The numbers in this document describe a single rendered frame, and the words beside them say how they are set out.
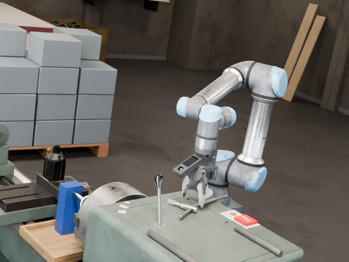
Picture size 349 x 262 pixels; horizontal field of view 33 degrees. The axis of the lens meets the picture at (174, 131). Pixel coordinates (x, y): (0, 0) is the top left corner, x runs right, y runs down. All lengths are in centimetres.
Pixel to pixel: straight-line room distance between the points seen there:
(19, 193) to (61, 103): 313
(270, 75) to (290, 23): 914
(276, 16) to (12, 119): 718
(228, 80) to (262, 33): 969
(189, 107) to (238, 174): 47
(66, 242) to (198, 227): 77
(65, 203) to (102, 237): 57
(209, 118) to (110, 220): 48
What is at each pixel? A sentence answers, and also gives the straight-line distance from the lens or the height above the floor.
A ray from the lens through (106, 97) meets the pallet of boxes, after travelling 608.
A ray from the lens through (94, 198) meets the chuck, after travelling 227.
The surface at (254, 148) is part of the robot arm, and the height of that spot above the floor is 140.
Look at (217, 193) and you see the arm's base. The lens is 261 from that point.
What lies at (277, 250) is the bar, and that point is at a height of 127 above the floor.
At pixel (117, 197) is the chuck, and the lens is 223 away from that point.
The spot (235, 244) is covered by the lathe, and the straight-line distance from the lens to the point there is 197.
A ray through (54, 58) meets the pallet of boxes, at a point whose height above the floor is 102.
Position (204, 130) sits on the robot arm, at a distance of 207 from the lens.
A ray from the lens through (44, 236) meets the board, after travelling 264.
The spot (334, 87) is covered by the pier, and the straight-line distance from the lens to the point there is 1058.
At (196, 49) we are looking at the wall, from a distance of 1208.
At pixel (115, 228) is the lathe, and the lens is 198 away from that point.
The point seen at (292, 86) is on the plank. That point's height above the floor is 26.
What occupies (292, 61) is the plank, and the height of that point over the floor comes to 66.
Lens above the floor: 211
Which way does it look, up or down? 16 degrees down
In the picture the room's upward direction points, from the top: 9 degrees clockwise
